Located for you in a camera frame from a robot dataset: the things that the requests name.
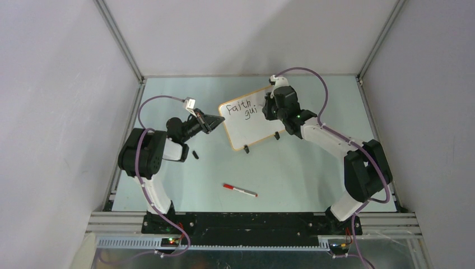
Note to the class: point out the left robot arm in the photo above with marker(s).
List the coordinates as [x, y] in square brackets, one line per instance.
[145, 149]

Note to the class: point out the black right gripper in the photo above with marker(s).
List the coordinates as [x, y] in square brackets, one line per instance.
[269, 115]

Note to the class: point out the white whiteboard yellow frame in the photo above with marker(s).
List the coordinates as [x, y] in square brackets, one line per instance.
[245, 123]

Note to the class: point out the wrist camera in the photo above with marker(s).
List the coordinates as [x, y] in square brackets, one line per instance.
[277, 82]
[189, 105]

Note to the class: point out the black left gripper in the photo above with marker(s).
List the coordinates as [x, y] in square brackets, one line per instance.
[207, 123]

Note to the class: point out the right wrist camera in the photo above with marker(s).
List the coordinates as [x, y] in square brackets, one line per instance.
[277, 82]

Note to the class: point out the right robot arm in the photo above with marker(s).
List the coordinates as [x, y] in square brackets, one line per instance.
[366, 169]

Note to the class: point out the red whiteboard marker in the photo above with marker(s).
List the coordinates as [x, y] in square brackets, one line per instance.
[244, 191]

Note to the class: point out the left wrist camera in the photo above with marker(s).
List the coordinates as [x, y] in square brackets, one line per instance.
[189, 105]

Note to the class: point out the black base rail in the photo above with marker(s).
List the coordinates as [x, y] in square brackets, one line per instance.
[237, 229]

